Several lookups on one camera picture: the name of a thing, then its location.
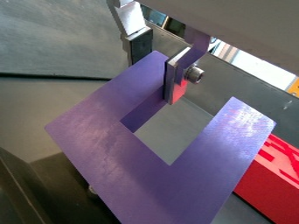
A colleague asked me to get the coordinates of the red slotted board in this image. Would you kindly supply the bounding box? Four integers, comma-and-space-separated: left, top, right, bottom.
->
235, 134, 299, 224

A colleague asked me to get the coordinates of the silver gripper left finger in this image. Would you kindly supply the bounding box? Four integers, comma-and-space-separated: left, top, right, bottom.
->
106, 0, 153, 66

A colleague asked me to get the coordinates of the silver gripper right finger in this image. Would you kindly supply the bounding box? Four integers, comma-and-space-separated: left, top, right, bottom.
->
162, 25, 212, 106

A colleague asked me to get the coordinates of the purple U-shaped block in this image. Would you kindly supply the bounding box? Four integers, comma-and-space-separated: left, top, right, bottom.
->
45, 52, 276, 224

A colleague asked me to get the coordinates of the black angled fixture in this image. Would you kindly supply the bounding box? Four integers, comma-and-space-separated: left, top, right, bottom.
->
0, 148, 120, 224

